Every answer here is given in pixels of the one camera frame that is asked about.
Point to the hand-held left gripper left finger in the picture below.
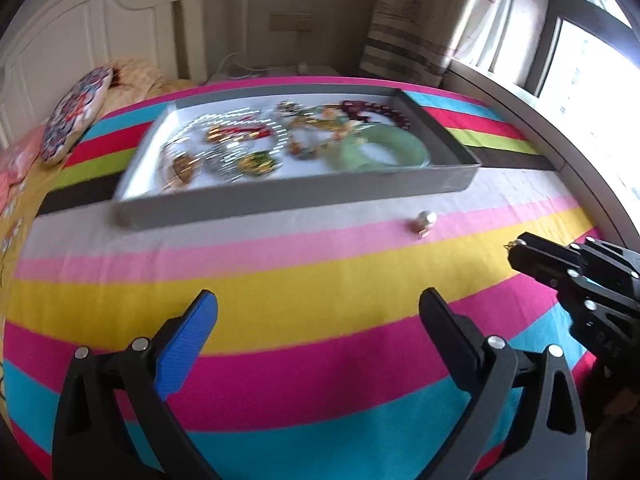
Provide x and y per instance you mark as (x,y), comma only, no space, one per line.
(187,340)

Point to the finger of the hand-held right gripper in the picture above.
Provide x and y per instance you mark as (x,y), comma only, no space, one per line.
(545,260)

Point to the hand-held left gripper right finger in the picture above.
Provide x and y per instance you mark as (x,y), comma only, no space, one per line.
(450,340)

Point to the green jade bangle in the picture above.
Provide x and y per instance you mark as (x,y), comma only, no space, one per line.
(416,147)

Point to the grey shallow box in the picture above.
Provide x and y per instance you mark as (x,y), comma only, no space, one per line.
(300,191)

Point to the green gold brooch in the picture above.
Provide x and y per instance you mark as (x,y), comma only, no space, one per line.
(257,163)

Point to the striped colourful cloth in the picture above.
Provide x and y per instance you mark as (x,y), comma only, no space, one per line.
(300,270)

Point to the window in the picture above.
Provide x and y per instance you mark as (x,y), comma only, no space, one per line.
(590,85)

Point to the pink pillow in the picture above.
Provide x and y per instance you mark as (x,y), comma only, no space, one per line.
(15,160)

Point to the round patterned cushion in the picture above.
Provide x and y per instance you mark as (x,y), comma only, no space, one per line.
(75,115)

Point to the striped curtain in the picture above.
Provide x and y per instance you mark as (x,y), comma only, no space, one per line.
(400,35)

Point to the beige plush toy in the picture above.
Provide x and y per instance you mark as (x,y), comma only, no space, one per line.
(142,74)

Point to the white bed headboard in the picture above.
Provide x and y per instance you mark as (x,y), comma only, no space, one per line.
(125,25)

